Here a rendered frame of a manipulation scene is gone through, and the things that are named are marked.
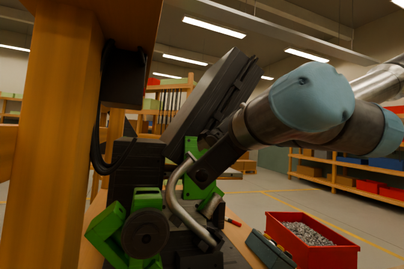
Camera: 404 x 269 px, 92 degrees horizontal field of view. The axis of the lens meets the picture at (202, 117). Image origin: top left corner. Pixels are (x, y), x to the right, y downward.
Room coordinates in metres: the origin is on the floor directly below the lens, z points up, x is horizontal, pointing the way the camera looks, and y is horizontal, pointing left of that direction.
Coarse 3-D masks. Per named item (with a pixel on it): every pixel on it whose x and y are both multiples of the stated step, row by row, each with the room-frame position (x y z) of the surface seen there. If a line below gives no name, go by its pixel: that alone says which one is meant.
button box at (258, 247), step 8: (256, 232) 0.72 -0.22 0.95; (248, 240) 0.73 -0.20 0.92; (256, 240) 0.70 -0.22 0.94; (264, 240) 0.68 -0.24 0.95; (256, 248) 0.68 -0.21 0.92; (264, 248) 0.66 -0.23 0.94; (272, 248) 0.64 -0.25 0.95; (264, 256) 0.64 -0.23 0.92; (272, 256) 0.62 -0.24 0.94; (280, 256) 0.61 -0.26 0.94; (288, 256) 0.63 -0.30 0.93; (272, 264) 0.60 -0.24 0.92; (280, 264) 0.61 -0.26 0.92; (288, 264) 0.62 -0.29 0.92; (296, 264) 0.63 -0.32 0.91
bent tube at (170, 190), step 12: (192, 156) 0.65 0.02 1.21; (180, 168) 0.63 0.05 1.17; (168, 180) 0.62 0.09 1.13; (168, 192) 0.60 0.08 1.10; (168, 204) 0.60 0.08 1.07; (180, 216) 0.60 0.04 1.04; (192, 228) 0.60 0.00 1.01; (204, 228) 0.62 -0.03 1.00; (204, 240) 0.61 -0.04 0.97; (216, 240) 0.62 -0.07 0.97
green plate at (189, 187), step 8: (192, 136) 0.71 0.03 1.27; (184, 144) 0.70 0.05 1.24; (192, 144) 0.70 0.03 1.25; (184, 152) 0.69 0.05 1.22; (192, 152) 0.69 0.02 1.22; (200, 152) 0.70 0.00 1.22; (184, 176) 0.66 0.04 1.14; (184, 184) 0.66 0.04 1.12; (192, 184) 0.67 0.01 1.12; (184, 192) 0.65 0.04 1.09; (192, 192) 0.66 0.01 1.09; (200, 192) 0.67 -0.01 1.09; (208, 192) 0.68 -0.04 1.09
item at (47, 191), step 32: (32, 32) 0.33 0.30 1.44; (64, 32) 0.34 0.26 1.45; (96, 32) 0.39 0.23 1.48; (32, 64) 0.33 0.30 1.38; (64, 64) 0.34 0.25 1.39; (96, 64) 0.42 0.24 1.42; (32, 96) 0.33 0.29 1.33; (64, 96) 0.35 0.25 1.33; (96, 96) 0.46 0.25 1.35; (32, 128) 0.33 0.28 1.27; (64, 128) 0.35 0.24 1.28; (32, 160) 0.34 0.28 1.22; (64, 160) 0.35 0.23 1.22; (32, 192) 0.34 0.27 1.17; (64, 192) 0.35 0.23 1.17; (32, 224) 0.34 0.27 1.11; (64, 224) 0.35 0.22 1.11; (0, 256) 0.33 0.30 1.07; (32, 256) 0.34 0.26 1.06; (64, 256) 0.37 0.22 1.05
